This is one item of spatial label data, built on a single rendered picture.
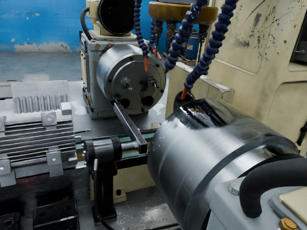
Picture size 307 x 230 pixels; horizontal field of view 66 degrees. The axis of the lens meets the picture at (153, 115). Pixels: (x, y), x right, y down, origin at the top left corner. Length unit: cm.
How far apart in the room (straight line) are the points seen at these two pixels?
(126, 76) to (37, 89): 37
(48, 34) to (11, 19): 76
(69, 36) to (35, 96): 569
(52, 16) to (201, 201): 603
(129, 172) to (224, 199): 47
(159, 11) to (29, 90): 35
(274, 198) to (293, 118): 58
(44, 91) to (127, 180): 34
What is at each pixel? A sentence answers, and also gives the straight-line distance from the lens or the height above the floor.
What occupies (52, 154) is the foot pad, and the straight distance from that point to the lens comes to 57.
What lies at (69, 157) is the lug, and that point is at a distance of 60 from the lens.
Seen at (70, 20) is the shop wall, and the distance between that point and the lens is 623.
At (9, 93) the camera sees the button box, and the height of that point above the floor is 105.
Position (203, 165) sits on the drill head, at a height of 112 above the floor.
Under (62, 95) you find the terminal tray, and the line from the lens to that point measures 61.
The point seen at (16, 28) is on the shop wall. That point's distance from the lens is 639.
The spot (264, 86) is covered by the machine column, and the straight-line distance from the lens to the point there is 69.
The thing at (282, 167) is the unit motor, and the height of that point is 125.
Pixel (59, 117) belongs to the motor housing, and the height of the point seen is 108.
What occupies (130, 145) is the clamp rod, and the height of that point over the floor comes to 102.
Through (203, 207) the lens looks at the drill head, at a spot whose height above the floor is 107.
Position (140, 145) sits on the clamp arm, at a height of 103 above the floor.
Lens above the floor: 134
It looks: 26 degrees down
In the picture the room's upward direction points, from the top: 5 degrees clockwise
